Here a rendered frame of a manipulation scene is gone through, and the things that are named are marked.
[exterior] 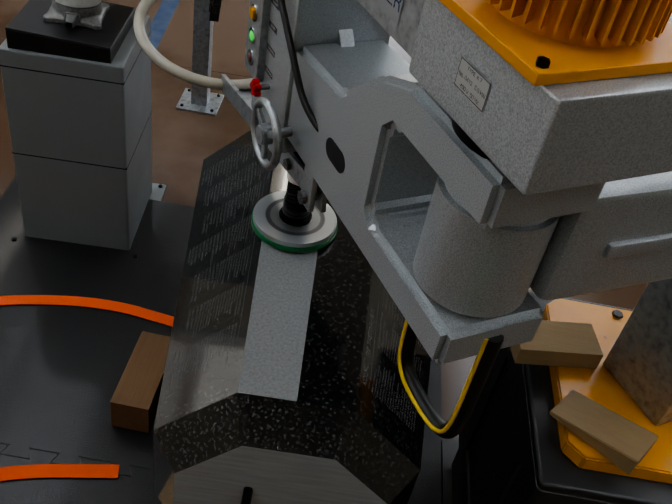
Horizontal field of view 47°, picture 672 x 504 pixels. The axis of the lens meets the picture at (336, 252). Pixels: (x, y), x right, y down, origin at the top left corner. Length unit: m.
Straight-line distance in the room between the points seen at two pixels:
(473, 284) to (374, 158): 0.28
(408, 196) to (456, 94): 0.39
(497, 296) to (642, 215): 0.25
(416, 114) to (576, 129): 0.33
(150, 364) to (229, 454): 0.97
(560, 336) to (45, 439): 1.53
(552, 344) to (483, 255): 0.75
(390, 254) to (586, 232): 0.33
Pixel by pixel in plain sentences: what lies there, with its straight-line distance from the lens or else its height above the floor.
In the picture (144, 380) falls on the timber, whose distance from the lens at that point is 2.51.
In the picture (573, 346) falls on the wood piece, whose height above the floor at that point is 0.83.
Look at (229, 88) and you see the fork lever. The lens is 2.15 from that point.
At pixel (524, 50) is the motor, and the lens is 0.93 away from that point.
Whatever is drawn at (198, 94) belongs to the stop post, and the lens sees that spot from 3.96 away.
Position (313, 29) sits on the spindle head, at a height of 1.41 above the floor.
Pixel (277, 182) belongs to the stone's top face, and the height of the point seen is 0.82.
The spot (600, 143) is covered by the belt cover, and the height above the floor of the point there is 1.63.
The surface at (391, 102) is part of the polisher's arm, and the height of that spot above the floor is 1.48.
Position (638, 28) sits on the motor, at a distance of 0.98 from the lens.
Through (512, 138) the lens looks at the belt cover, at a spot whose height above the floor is 1.62.
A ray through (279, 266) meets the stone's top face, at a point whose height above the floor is 0.82.
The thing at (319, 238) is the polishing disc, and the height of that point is 0.85.
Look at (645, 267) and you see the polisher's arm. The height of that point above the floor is 1.31.
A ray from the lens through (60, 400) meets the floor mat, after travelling 2.64.
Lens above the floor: 2.08
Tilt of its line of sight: 41 degrees down
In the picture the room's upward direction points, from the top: 11 degrees clockwise
